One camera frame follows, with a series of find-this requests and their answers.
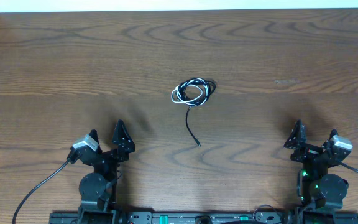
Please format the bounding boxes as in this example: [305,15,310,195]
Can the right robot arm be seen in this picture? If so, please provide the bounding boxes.
[283,120,353,223]

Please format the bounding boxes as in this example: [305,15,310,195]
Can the left camera cable black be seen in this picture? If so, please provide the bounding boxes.
[12,160,69,224]

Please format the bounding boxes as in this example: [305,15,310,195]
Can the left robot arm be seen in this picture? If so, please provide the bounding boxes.
[71,120,135,223]

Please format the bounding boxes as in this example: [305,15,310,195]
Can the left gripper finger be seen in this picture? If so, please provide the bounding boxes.
[112,119,135,153]
[89,129,102,153]

